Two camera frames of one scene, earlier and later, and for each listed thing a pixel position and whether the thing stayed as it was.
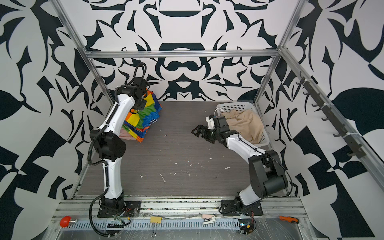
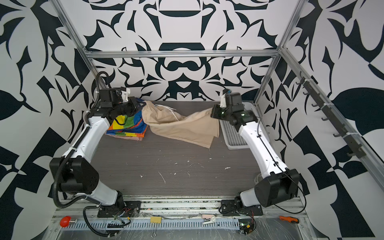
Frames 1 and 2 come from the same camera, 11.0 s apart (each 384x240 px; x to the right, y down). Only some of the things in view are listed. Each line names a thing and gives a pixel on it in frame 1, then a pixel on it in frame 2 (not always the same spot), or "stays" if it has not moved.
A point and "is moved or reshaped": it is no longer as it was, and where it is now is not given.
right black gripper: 205,135 -> 216,110
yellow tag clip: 156,219 stays
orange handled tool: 289,219 stays
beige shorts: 245,122 is moved or reshaped
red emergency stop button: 65,221 stays
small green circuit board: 246,226 stays
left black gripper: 142,106 -> 134,102
